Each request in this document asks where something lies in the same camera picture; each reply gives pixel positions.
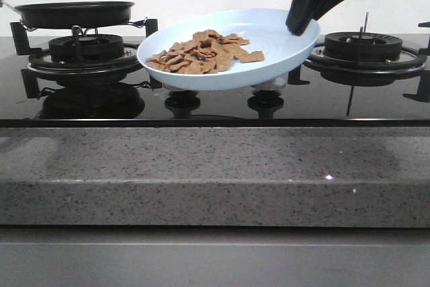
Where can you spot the black frying pan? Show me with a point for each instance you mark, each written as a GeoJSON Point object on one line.
{"type": "Point", "coordinates": [65, 15]}

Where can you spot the chrome wire pan stand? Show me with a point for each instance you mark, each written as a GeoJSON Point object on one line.
{"type": "Point", "coordinates": [23, 27]}

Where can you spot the brown meat slices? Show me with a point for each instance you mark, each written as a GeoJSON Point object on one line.
{"type": "Point", "coordinates": [208, 52]}

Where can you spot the black glass stove top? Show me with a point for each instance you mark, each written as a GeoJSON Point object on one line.
{"type": "Point", "coordinates": [309, 97]}

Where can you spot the black left pan support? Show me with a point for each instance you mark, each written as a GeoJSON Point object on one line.
{"type": "Point", "coordinates": [41, 64]}

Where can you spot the silver stove knob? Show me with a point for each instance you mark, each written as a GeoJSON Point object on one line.
{"type": "Point", "coordinates": [176, 89]}
{"type": "Point", "coordinates": [276, 84]}

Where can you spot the silver right stove knob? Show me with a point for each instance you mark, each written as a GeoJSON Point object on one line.
{"type": "Point", "coordinates": [276, 84]}

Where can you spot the silver left stove knob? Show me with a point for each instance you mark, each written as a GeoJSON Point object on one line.
{"type": "Point", "coordinates": [176, 89]}

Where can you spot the black burner head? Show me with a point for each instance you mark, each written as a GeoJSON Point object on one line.
{"type": "Point", "coordinates": [94, 47]}
{"type": "Point", "coordinates": [348, 43]}

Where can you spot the black left burner head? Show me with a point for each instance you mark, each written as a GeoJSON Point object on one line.
{"type": "Point", "coordinates": [94, 47]}

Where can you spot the black right burner head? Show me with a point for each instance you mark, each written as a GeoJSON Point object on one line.
{"type": "Point", "coordinates": [348, 43]}

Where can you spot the light blue plate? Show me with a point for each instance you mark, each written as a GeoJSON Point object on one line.
{"type": "Point", "coordinates": [265, 29]}

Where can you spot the grey cabinet front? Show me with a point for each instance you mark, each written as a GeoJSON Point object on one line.
{"type": "Point", "coordinates": [185, 256]}

